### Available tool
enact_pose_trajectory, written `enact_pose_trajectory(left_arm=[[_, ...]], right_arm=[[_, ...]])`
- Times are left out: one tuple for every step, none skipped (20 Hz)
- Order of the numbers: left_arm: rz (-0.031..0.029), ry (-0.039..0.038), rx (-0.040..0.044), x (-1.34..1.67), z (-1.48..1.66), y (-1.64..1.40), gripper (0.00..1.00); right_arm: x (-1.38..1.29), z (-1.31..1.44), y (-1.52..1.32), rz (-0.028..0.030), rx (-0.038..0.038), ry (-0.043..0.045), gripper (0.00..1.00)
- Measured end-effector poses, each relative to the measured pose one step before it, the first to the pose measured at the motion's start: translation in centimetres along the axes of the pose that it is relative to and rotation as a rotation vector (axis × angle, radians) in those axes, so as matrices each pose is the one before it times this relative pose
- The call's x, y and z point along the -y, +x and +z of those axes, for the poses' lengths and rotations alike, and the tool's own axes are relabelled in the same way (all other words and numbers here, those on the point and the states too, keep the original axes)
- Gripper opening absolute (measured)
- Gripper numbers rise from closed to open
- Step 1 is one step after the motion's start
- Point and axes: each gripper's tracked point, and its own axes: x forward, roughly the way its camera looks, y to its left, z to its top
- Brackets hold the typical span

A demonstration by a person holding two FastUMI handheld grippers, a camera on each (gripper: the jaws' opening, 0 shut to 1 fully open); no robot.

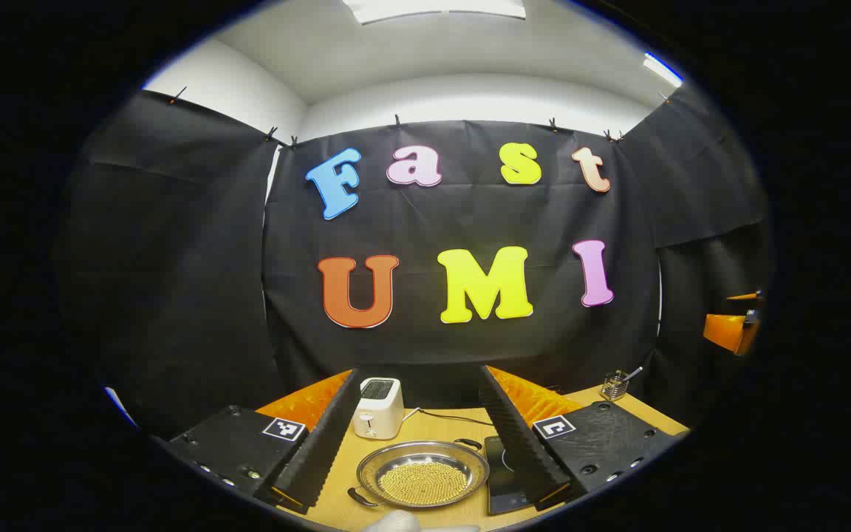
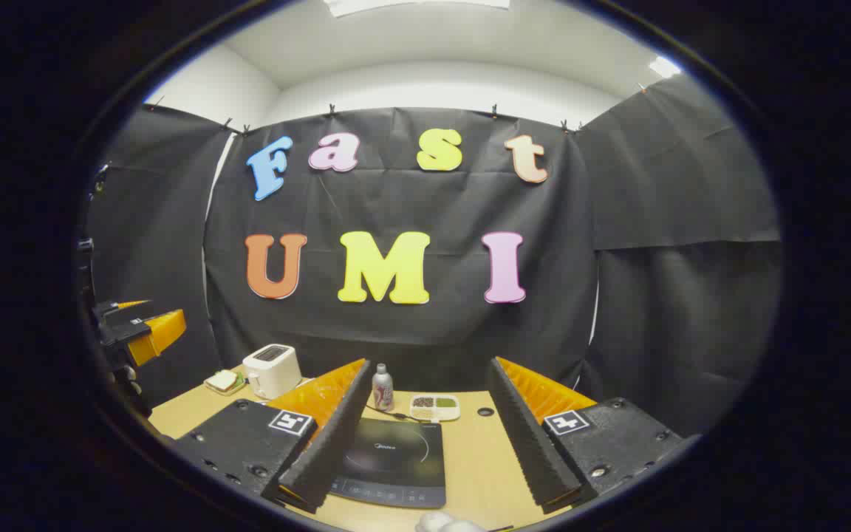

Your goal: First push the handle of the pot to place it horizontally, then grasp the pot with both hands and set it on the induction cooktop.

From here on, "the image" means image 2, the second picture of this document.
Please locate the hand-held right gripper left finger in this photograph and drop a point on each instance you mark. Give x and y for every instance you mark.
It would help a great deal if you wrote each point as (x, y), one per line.
(329, 443)

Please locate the white toaster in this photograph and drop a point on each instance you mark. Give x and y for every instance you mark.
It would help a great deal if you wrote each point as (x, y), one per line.
(274, 369)

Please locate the long ceiling light panel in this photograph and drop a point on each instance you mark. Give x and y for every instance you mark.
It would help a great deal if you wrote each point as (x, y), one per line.
(414, 4)

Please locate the white divided dish of beans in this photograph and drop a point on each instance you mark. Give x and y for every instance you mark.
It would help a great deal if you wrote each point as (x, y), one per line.
(434, 406)

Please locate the green plate with sandwich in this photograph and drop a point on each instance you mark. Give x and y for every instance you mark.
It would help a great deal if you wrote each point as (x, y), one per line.
(223, 382)

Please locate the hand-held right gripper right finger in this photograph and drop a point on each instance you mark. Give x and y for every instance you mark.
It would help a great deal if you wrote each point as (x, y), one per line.
(529, 443)

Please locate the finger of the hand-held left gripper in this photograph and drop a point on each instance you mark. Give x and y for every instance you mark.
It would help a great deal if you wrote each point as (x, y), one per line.
(126, 304)
(159, 334)

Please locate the black induction cooktop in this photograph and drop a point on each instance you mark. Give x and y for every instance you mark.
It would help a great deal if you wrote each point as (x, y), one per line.
(396, 458)

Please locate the small ceiling light panel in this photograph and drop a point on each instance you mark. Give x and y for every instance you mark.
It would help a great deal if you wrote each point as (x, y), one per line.
(665, 67)

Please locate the silver bottle with pink label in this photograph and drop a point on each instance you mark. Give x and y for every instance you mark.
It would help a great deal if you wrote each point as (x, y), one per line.
(383, 391)

